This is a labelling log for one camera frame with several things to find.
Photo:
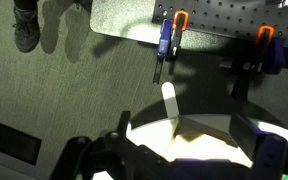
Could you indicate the wooden tray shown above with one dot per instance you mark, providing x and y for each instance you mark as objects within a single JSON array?
[{"x": 210, "y": 146}]

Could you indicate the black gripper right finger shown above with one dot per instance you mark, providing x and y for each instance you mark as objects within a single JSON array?
[{"x": 245, "y": 135}]

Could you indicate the black perforated mounting board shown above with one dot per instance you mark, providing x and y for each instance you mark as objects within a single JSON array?
[{"x": 224, "y": 16}]

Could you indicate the black floor vent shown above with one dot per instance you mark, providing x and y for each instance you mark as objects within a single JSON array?
[{"x": 12, "y": 141}]

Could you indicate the blue orange bar clamp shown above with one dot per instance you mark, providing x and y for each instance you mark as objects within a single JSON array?
[
  {"x": 270, "y": 53},
  {"x": 166, "y": 41}
]

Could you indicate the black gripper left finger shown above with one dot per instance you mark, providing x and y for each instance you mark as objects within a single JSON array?
[{"x": 124, "y": 121}]

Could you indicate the white round table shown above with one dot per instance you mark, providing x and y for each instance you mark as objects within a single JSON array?
[{"x": 150, "y": 135}]

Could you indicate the black shoe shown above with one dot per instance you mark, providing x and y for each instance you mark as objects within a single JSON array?
[{"x": 26, "y": 31}]

